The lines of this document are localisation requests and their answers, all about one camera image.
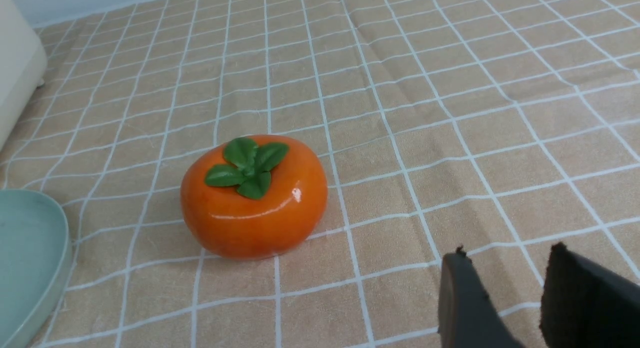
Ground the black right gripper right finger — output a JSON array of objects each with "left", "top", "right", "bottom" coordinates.
[{"left": 539, "top": 242, "right": 640, "bottom": 347}]

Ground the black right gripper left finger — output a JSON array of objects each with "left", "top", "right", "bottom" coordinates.
[{"left": 438, "top": 246, "right": 523, "bottom": 347}]

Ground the white two-slot toaster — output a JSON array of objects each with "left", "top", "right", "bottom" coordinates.
[{"left": 0, "top": 0, "right": 48, "bottom": 147}]

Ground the light teal round plate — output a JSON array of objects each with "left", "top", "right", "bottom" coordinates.
[{"left": 0, "top": 190, "right": 73, "bottom": 347}]

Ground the orange persimmon with green leaves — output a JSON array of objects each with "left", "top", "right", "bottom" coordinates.
[{"left": 179, "top": 134, "right": 329, "bottom": 260}]

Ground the beige checkered tablecloth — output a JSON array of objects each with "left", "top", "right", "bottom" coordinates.
[{"left": 1, "top": 0, "right": 640, "bottom": 347}]

